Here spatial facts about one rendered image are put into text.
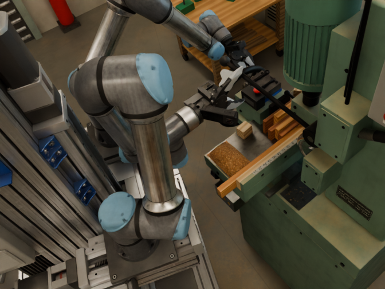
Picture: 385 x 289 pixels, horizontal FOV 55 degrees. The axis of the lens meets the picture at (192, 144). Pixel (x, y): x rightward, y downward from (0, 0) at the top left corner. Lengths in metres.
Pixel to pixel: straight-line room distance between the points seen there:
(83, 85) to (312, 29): 0.55
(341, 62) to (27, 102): 0.78
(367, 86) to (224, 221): 1.44
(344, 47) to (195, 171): 1.59
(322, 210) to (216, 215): 0.99
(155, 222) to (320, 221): 0.54
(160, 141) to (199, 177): 1.42
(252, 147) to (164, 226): 0.44
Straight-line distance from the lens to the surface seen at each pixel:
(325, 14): 0.92
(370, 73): 0.84
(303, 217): 1.26
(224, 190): 1.15
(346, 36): 0.90
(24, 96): 1.02
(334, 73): 0.98
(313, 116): 1.20
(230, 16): 2.52
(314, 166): 1.02
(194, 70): 2.96
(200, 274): 1.82
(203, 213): 2.18
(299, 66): 1.03
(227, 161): 1.21
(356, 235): 1.26
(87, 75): 0.86
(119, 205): 1.07
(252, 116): 1.35
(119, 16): 1.42
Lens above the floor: 1.93
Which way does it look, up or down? 52 degrees down
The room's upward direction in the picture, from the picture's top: 16 degrees counter-clockwise
